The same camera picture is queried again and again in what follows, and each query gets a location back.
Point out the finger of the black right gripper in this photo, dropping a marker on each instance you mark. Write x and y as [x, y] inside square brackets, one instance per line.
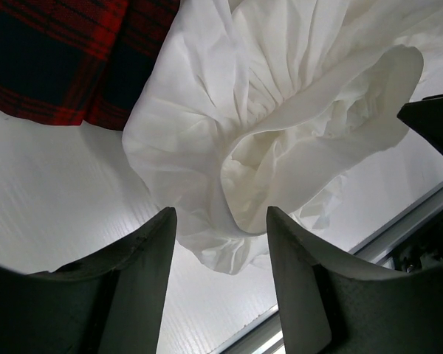
[425, 117]

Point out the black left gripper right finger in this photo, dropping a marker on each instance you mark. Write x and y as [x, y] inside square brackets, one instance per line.
[331, 301]

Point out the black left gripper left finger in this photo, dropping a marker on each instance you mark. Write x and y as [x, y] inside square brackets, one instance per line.
[110, 301]

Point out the white skirt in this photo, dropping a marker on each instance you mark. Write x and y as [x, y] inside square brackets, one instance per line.
[253, 104]

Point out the red plaid skirt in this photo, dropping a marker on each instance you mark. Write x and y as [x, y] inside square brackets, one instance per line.
[65, 62]

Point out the aluminium rail base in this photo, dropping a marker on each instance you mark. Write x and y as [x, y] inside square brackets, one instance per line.
[264, 334]

